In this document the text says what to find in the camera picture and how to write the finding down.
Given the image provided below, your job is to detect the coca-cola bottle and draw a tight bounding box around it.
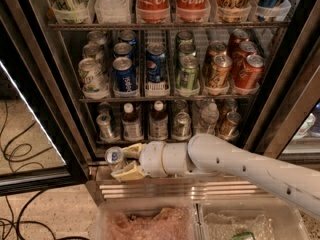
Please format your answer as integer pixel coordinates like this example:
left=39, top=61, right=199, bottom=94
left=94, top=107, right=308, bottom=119
left=176, top=0, right=206, bottom=22
left=137, top=0, right=169, bottom=22

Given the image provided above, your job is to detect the clear water bottle rear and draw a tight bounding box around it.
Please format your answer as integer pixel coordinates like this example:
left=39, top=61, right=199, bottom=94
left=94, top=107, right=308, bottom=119
left=193, top=99, right=214, bottom=116

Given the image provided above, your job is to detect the green item in bin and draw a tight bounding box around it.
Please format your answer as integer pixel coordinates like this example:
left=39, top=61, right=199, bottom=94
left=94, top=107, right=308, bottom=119
left=231, top=232, right=256, bottom=240

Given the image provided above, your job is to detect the red can middle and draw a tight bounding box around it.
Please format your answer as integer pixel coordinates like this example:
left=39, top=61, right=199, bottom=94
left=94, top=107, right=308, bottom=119
left=231, top=41, right=257, bottom=78

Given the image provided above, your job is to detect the red can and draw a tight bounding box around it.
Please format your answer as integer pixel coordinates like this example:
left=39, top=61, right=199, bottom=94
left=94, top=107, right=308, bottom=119
left=231, top=41, right=257, bottom=78
left=228, top=29, right=250, bottom=54
left=235, top=54, right=265, bottom=89

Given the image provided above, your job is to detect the right glass fridge door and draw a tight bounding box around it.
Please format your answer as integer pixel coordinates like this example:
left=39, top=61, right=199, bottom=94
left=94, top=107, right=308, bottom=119
left=242, top=3, right=320, bottom=166

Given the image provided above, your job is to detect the blue pepsi can middle left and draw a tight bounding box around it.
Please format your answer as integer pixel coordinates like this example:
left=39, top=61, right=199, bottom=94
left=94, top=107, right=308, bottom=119
left=113, top=42, right=134, bottom=59

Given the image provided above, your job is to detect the blue pepsi can rear left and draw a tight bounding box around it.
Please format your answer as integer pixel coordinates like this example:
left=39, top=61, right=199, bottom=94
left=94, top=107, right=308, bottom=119
left=119, top=30, right=138, bottom=47

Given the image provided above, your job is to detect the orange gold can front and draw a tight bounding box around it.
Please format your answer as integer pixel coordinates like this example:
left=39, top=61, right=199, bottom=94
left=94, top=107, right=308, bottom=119
left=206, top=54, right=233, bottom=88

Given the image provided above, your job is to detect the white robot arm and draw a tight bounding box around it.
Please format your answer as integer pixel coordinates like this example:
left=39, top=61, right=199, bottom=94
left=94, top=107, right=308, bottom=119
left=112, top=134, right=320, bottom=219

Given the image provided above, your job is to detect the tea bottle white cap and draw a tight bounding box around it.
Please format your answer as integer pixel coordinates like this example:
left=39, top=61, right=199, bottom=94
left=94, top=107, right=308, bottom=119
left=122, top=103, right=143, bottom=141
left=149, top=101, right=168, bottom=140

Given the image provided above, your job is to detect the tea bottle white cap left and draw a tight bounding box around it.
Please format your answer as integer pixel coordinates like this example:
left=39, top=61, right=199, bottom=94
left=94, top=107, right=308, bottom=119
left=122, top=103, right=143, bottom=141

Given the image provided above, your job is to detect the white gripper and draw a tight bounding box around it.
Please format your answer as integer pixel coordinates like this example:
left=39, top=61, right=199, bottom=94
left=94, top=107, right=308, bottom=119
left=111, top=141, right=167, bottom=182

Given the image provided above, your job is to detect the tea bottle white cap right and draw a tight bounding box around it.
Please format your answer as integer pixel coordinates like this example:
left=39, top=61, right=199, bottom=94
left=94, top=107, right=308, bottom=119
left=149, top=101, right=168, bottom=140

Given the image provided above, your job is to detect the orange gold can rear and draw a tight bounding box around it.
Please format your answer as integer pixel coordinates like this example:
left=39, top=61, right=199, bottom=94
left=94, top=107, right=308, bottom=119
left=204, top=41, right=227, bottom=63

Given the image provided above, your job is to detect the red can front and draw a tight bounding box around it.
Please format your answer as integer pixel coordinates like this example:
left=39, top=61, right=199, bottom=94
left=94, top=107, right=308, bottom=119
left=235, top=54, right=265, bottom=89

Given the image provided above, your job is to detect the white green can rear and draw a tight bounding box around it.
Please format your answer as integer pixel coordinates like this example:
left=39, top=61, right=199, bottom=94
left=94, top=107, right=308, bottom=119
left=87, top=31, right=107, bottom=47

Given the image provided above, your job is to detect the open glass fridge door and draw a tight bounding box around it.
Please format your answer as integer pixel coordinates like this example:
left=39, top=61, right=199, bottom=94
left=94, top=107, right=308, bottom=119
left=0, top=0, right=90, bottom=195

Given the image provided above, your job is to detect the clear water bottle front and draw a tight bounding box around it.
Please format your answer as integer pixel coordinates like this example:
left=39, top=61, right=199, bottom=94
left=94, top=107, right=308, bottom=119
left=197, top=103, right=219, bottom=135

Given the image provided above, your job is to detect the gold can bottom shelf front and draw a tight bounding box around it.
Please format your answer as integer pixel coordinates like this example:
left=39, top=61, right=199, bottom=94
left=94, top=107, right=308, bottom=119
left=219, top=111, right=241, bottom=136

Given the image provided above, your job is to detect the blue pepsi can front left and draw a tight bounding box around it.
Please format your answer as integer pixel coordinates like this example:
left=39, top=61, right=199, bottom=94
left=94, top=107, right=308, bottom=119
left=112, top=57, right=137, bottom=92

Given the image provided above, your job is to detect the plastic bin pink bubble wrap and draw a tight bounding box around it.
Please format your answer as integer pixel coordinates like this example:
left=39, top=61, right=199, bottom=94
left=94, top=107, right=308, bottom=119
left=94, top=197, right=199, bottom=240

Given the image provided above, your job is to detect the white green can middle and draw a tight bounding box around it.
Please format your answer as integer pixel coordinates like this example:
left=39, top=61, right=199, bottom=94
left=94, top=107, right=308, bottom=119
left=82, top=43, right=104, bottom=64

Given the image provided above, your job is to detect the black floor cable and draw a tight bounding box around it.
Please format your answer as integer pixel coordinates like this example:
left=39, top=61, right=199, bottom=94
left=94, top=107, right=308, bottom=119
left=0, top=98, right=91, bottom=240

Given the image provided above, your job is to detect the gold can bottom shelf rear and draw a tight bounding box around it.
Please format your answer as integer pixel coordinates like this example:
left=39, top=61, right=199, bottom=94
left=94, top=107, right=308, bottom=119
left=219, top=98, right=238, bottom=117

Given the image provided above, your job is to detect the steel fridge cabinet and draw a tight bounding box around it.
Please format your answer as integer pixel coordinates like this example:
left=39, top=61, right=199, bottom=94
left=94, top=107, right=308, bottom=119
left=19, top=0, right=320, bottom=207

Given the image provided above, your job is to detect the coca-cola bottle right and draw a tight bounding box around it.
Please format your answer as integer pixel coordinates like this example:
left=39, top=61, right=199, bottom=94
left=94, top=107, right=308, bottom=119
left=176, top=0, right=206, bottom=22

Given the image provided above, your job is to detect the orange gold can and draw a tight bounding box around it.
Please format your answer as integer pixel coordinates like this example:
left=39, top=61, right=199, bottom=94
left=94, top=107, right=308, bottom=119
left=206, top=54, right=233, bottom=88
left=204, top=41, right=227, bottom=63

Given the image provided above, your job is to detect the blue pepsi can centre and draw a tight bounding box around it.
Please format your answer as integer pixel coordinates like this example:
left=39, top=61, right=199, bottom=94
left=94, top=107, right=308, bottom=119
left=146, top=42, right=166, bottom=83

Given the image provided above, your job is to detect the red can rear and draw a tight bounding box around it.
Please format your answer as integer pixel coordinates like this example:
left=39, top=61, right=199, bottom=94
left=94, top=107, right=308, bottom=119
left=228, top=29, right=250, bottom=54

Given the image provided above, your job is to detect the green can middle shelf rear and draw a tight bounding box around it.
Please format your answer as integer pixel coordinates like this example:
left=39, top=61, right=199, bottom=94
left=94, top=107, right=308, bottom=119
left=175, top=30, right=194, bottom=46

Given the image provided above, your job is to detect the green can bottom shelf front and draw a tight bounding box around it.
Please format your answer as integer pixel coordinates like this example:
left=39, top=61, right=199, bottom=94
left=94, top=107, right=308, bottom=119
left=173, top=112, right=191, bottom=139

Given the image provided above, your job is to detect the clear water bottle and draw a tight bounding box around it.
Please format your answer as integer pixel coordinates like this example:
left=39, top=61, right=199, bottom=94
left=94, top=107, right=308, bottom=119
left=193, top=99, right=214, bottom=116
left=197, top=103, right=219, bottom=135

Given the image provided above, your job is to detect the green can bottom shelf rear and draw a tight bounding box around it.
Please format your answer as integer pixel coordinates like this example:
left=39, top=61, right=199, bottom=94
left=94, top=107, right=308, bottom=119
left=172, top=100, right=189, bottom=115

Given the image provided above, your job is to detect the green can middle shelf front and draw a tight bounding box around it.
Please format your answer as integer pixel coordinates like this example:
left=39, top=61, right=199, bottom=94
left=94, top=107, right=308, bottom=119
left=176, top=55, right=199, bottom=90

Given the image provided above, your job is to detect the plastic bin clear bubble wrap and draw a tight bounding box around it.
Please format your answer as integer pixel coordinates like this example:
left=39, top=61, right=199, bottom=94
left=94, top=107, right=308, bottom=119
left=198, top=198, right=309, bottom=240

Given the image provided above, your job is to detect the white green can front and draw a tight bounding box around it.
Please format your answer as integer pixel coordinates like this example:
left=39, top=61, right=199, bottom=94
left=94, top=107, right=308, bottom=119
left=78, top=58, right=107, bottom=93

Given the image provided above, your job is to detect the coca-cola bottle left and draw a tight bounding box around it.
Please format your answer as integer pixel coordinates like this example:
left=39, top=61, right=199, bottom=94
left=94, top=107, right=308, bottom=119
left=137, top=0, right=169, bottom=22

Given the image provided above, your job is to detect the silver redbull can front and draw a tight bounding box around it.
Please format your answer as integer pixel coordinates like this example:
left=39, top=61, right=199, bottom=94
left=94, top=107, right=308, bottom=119
left=105, top=146, right=126, bottom=171

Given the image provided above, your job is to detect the silver redbull can rear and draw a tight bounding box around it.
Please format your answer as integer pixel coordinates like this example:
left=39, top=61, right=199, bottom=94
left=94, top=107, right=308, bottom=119
left=96, top=113, right=116, bottom=140

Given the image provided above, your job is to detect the silver redbull can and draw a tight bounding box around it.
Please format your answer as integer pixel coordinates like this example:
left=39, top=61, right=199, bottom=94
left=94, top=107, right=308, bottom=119
left=96, top=113, right=116, bottom=140
left=105, top=146, right=126, bottom=171

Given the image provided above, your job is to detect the blue pepsi can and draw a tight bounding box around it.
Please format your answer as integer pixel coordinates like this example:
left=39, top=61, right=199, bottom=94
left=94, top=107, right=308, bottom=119
left=112, top=57, right=137, bottom=92
left=119, top=30, right=138, bottom=47
left=146, top=42, right=166, bottom=83
left=113, top=42, right=134, bottom=59

